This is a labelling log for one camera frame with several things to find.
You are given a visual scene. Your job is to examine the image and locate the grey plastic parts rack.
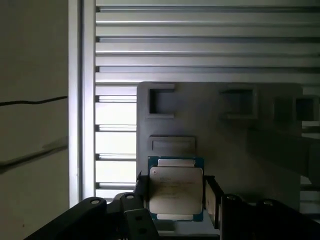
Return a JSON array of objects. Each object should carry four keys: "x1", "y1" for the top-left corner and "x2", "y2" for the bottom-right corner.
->
[{"x1": 136, "y1": 81, "x2": 320, "y2": 240}]

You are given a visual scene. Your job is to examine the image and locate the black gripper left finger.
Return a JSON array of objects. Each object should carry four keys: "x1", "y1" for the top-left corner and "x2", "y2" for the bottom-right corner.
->
[{"x1": 23, "y1": 172, "x2": 160, "y2": 240}]

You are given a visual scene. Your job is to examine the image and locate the grey metal stand leg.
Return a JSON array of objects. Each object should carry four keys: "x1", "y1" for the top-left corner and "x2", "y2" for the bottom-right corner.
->
[{"x1": 0, "y1": 136, "x2": 68, "y2": 173}]

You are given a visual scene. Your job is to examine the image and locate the silver CPU with green rim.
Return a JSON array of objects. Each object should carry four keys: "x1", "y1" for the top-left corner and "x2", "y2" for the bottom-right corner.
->
[{"x1": 147, "y1": 156, "x2": 205, "y2": 222}]

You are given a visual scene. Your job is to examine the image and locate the thin black floor cable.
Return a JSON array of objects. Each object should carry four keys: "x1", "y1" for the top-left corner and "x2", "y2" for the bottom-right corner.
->
[{"x1": 0, "y1": 96, "x2": 68, "y2": 107}]

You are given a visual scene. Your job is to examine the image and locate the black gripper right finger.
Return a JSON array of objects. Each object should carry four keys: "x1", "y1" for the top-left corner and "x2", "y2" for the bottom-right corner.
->
[{"x1": 204, "y1": 174, "x2": 320, "y2": 240}]

